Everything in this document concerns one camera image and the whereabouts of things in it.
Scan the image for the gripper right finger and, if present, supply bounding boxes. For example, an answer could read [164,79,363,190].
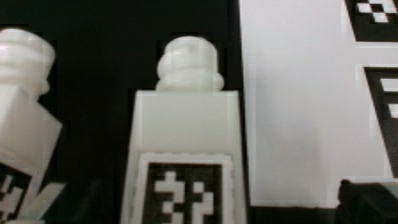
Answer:
[335,180,398,224]

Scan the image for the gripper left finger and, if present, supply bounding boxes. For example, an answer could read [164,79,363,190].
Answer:
[6,183,68,224]

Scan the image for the white table leg far left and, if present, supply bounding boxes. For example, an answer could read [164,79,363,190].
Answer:
[0,28,63,224]

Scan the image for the white table leg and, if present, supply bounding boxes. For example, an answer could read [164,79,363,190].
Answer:
[0,28,63,224]
[120,36,248,224]

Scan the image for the white sheet with tags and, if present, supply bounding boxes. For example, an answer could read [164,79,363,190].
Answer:
[240,0,398,208]

